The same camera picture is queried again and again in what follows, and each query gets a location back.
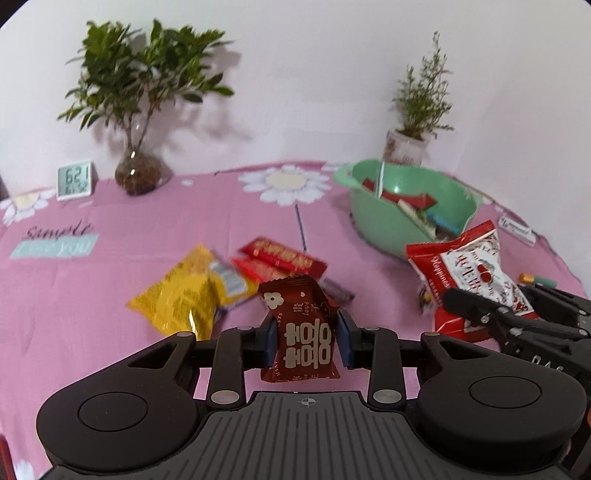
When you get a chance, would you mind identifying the green plastic bowl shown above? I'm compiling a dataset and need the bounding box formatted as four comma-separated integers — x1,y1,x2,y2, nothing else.
333,159,485,265

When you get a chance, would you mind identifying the pink floral tablecloth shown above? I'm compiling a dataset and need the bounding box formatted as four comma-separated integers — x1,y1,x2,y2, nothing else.
0,161,591,480

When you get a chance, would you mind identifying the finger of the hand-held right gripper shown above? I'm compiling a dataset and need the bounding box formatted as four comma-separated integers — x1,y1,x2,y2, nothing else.
443,288,583,349
519,284,591,328

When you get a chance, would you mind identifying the small plant in white pot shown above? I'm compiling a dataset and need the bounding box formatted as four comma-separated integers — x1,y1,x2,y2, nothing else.
382,31,455,166

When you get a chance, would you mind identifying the green gold pen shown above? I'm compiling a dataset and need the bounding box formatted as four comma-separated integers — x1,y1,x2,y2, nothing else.
518,271,558,288

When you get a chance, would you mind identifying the dark red candy packet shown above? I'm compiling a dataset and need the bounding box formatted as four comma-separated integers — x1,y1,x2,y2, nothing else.
257,274,341,383

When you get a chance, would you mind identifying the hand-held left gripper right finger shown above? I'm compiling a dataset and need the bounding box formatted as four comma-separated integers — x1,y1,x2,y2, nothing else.
336,310,492,411

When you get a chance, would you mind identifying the white digital clock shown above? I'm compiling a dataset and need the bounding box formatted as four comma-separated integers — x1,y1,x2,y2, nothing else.
56,160,93,201

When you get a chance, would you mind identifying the yellow snack bag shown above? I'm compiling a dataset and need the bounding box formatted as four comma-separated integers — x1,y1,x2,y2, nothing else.
127,244,259,340

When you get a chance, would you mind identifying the small red snack packet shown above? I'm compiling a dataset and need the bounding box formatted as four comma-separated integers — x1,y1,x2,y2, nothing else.
230,256,282,283

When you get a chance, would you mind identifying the red snack packet gold print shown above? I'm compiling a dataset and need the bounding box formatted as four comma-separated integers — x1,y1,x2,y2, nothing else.
238,237,328,278

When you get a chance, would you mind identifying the small white box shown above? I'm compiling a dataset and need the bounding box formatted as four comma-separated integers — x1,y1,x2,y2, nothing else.
500,215,536,246

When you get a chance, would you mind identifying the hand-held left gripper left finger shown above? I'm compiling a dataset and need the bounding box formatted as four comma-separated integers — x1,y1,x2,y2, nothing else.
124,315,280,411

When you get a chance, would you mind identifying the blue snack packet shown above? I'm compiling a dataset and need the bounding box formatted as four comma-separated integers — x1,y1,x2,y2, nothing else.
426,212,463,234

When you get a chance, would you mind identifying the thin dark stick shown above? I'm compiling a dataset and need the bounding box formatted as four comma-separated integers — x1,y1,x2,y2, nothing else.
294,204,308,254

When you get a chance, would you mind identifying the red white snack packet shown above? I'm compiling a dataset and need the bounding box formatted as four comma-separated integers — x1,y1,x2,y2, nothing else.
406,220,541,344

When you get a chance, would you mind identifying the leafy plant in glass vase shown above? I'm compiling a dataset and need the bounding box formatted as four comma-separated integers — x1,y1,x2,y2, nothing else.
58,18,236,197

